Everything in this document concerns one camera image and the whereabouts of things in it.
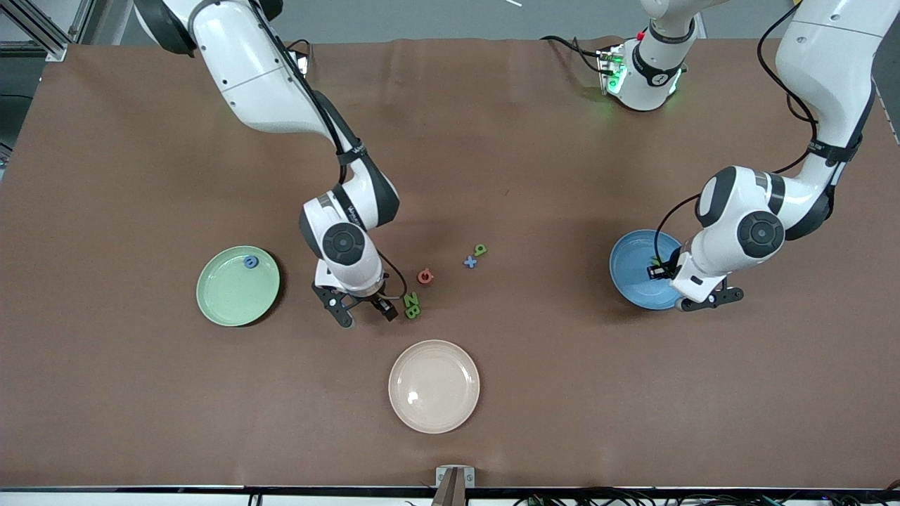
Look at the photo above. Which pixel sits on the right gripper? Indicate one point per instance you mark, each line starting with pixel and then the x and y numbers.
pixel 380 302

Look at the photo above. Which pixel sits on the green letter Z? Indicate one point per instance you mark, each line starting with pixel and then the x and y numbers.
pixel 411 300

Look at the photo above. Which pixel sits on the metal base connector plate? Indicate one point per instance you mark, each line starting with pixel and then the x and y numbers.
pixel 303 65
pixel 613 70

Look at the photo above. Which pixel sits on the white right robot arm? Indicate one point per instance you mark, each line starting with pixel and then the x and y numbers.
pixel 239 63

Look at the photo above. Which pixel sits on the blue plate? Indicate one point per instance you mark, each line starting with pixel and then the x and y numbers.
pixel 629 270

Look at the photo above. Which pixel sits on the pink letter Q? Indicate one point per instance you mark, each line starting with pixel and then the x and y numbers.
pixel 420 276

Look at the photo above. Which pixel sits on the brown table mat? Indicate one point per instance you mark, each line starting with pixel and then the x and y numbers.
pixel 140 422

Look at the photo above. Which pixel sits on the green plate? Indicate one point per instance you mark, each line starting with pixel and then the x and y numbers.
pixel 232 292

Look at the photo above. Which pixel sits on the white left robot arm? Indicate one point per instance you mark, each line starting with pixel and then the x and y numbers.
pixel 830 63

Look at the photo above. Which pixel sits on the grey metal mount bracket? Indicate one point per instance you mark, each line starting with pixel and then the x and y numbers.
pixel 443 478

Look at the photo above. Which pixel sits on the beige plate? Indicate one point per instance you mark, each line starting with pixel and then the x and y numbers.
pixel 434 393

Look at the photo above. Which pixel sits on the aluminium frame profile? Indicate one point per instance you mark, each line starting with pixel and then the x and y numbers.
pixel 35 24

